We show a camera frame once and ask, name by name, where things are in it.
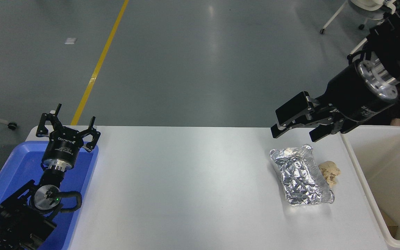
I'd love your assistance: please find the foil tray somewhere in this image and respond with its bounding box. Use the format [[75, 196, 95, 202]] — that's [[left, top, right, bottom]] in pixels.
[[269, 144, 335, 207]]

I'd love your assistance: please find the white chair with casters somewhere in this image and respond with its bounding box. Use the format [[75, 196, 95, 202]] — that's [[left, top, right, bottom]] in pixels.
[[319, 0, 400, 34]]

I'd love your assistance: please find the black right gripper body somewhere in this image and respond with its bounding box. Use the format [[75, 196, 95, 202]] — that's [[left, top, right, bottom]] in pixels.
[[316, 63, 396, 135]]

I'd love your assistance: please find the blue plastic tray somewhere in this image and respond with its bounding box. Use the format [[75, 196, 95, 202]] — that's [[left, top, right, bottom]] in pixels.
[[0, 140, 99, 250]]

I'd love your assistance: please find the large pale bin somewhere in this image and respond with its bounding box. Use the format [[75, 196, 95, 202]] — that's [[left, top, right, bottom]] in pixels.
[[340, 125, 400, 250]]

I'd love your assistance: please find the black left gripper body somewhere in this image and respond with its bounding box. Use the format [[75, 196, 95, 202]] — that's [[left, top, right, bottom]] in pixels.
[[42, 126, 83, 164]]

